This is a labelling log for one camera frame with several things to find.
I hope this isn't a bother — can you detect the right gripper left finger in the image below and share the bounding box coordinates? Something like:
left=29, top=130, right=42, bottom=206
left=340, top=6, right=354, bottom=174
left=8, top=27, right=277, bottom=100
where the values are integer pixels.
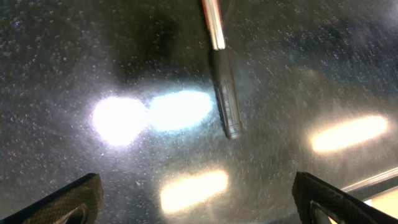
left=0, top=172, right=104, bottom=224

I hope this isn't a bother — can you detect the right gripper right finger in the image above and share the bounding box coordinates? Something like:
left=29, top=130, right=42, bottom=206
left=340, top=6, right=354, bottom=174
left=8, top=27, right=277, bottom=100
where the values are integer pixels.
left=291, top=171, right=398, bottom=224

